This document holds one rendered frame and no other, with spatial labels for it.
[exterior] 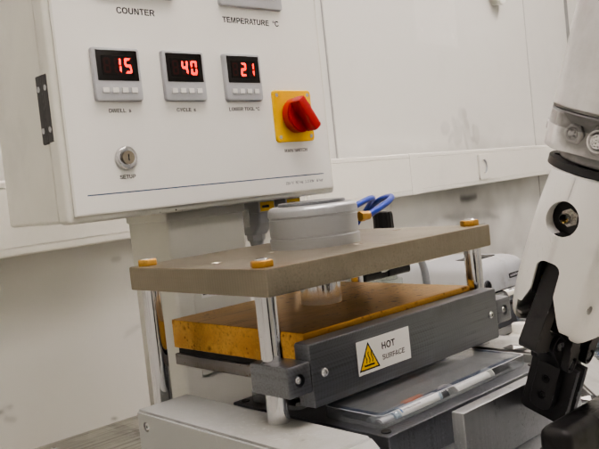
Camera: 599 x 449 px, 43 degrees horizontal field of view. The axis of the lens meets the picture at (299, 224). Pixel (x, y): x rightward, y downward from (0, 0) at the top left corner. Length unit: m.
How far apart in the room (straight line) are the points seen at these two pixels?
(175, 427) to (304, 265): 0.16
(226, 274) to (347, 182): 1.06
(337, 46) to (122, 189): 1.07
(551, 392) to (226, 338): 0.25
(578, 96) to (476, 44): 1.90
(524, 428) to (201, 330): 0.27
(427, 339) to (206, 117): 0.31
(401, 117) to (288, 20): 1.08
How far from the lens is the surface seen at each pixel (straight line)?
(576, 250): 0.46
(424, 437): 0.54
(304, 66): 0.86
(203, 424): 0.57
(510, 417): 0.55
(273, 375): 0.52
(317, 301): 0.65
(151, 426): 0.62
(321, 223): 0.63
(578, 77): 0.47
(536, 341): 0.48
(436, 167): 1.93
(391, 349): 0.58
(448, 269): 1.63
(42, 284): 1.12
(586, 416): 0.49
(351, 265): 0.57
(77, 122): 0.69
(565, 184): 0.47
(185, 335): 0.66
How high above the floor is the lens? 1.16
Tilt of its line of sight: 3 degrees down
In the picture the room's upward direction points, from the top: 6 degrees counter-clockwise
